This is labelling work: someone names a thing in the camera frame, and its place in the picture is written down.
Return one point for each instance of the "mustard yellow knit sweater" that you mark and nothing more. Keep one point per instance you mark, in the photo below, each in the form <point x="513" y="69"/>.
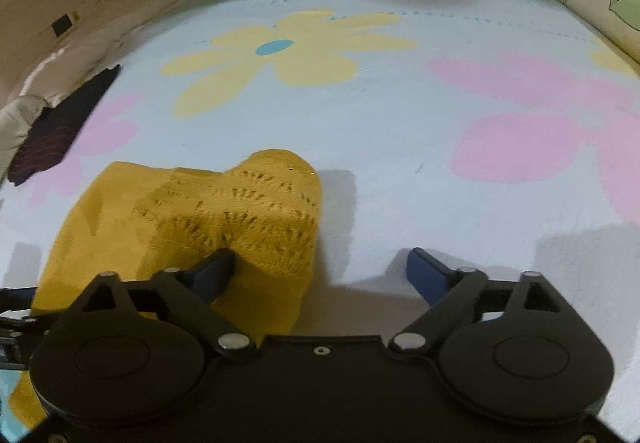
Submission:
<point x="136" y="221"/>

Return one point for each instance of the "white pillow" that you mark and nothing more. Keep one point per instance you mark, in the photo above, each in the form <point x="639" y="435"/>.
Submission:
<point x="53" y="77"/>

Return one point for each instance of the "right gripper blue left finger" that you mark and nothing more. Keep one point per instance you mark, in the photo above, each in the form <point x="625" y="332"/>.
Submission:
<point x="188" y="298"/>

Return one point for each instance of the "black wall socket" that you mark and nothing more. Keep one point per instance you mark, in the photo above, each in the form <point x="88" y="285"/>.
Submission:
<point x="61" y="25"/>

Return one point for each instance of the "floral pastel bed blanket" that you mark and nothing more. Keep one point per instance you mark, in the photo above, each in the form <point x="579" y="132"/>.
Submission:
<point x="498" y="134"/>

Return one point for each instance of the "dark maroon folded garment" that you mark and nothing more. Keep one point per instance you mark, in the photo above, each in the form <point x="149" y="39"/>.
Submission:
<point x="55" y="130"/>

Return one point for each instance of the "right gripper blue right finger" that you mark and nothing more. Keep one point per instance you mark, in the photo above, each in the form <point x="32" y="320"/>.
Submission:
<point x="451" y="297"/>

